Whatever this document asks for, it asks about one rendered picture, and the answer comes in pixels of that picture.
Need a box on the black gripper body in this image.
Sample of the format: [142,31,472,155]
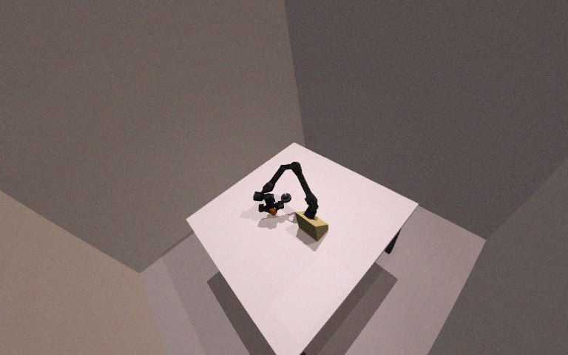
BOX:
[258,200,284,212]

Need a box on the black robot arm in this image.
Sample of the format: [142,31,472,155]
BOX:
[253,162,319,220]

